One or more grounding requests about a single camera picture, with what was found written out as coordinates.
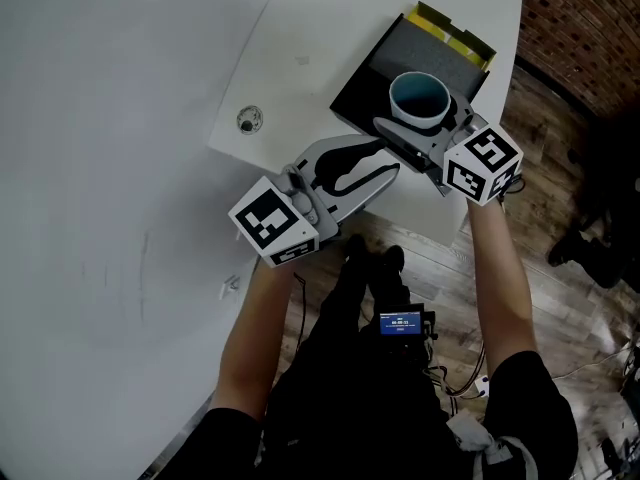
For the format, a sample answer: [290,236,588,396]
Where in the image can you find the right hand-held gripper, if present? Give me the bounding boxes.
[373,94,525,204]

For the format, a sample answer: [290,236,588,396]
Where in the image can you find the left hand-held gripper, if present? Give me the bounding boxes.
[228,134,402,268]

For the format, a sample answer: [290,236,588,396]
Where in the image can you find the white mug teal inside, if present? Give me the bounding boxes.
[388,71,452,130]

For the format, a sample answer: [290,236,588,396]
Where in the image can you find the black box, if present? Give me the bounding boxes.
[329,0,498,142]

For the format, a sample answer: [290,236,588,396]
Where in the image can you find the person's left forearm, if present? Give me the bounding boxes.
[212,257,301,422]

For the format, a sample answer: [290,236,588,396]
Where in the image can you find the person's right forearm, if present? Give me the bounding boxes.
[467,195,539,384]

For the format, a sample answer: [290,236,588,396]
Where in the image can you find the gray foam pad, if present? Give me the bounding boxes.
[368,16,489,100]

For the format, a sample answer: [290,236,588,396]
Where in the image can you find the person's black shoe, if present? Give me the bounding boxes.
[379,244,406,274]
[344,233,369,264]

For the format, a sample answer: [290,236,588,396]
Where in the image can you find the person's black trousers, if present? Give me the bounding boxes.
[299,262,441,419]

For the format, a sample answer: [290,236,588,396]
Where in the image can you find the white desk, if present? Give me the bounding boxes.
[207,0,525,249]

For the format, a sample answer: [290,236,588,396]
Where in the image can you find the black office chair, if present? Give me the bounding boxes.
[567,112,640,234]

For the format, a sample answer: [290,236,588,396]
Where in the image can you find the person's black shirt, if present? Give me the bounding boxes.
[199,350,581,480]

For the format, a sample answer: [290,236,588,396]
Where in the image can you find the gray cloth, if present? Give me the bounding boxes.
[447,412,539,480]

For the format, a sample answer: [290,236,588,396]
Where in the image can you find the desk cable grommet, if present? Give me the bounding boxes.
[236,105,264,136]

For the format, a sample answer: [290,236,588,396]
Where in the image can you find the thin black cable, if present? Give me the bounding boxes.
[293,272,310,352]

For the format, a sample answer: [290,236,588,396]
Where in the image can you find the black recorder with blue screen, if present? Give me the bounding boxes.
[378,305,439,354]

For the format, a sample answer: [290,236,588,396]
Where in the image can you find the red and white cable bundle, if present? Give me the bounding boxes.
[424,345,491,404]

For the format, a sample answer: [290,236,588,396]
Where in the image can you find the white floor cable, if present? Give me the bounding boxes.
[549,340,636,382]

